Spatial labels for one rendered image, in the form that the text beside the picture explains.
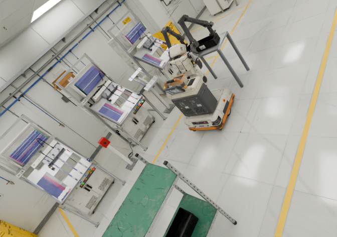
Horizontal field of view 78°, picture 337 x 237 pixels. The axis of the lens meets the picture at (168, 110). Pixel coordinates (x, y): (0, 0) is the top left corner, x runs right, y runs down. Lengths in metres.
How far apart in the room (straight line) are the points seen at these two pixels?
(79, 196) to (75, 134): 1.92
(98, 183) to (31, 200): 1.94
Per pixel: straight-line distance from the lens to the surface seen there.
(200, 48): 3.44
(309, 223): 2.19
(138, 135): 4.27
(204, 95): 2.84
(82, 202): 4.07
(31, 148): 3.86
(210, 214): 2.10
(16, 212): 5.66
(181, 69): 3.02
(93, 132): 5.63
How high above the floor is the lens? 2.02
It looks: 27 degrees down
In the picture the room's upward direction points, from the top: 43 degrees counter-clockwise
